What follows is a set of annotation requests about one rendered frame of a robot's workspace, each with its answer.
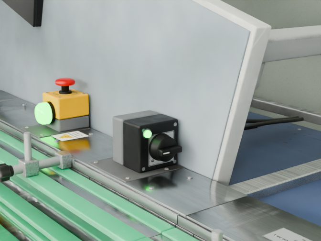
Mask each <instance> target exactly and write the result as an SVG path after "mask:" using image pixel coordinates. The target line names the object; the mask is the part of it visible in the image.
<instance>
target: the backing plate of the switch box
mask: <svg viewBox="0 0 321 241"><path fill-rule="evenodd" d="M89 164H91V165H93V166H95V167H97V168H99V169H100V170H102V171H104V172H106V173H108V174H110V175H112V176H114V177H116V178H118V179H120V180H122V181H124V182H130V181H134V180H138V179H142V178H146V177H149V176H153V175H158V174H162V173H166V172H169V171H173V170H177V169H181V168H183V167H182V166H179V165H177V164H175V165H171V166H167V167H164V168H160V169H155V170H151V171H147V172H144V173H137V172H135V171H133V170H131V169H129V168H127V167H125V166H124V165H121V164H119V163H117V162H114V161H113V158H112V157H111V158H107V159H102V160H98V161H93V162H89Z"/></svg>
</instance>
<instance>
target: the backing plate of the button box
mask: <svg viewBox="0 0 321 241"><path fill-rule="evenodd" d="M21 129H23V130H25V131H27V132H30V133H31V134H32V135H34V136H36V137H38V138H42V137H47V136H52V135H57V134H62V133H68V132H73V131H81V130H86V129H90V127H86V128H80V129H75V130H70V131H63V132H58V131H56V130H54V129H52V128H50V127H47V126H45V125H44V124H39V125H33V126H28V127H22V128H21Z"/></svg>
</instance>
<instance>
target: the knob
mask: <svg viewBox="0 0 321 241"><path fill-rule="evenodd" d="M181 152H182V147H181V146H179V145H177V143H176V141H175V140H174V139H173V138H172V137H170V136H169V135H167V134H164V133H159V134H157V135H155V136H154V137H153V138H152V140H151V142H150V145H149V153H150V156H151V157H152V158H153V159H155V160H157V161H163V162H167V161H169V160H171V159H172V158H173V157H174V156H175V154H176V153H181Z"/></svg>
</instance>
